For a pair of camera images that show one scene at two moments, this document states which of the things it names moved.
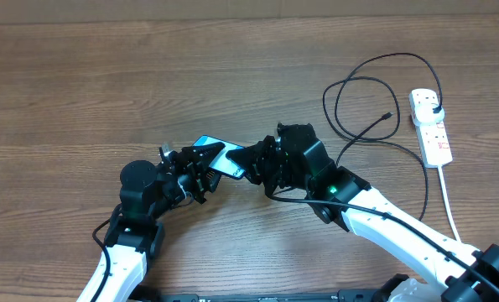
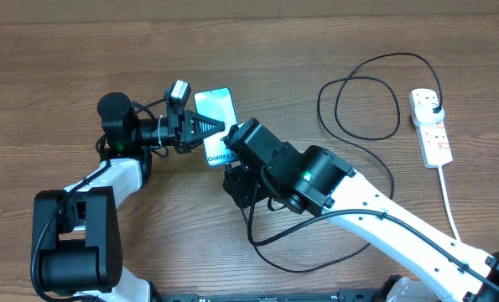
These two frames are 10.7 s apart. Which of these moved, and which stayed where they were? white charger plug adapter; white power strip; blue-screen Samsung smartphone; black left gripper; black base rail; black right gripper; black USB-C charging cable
Moved: black USB-C charging cable; black right gripper; black left gripper; blue-screen Samsung smartphone
Stayed: white charger plug adapter; black base rail; white power strip
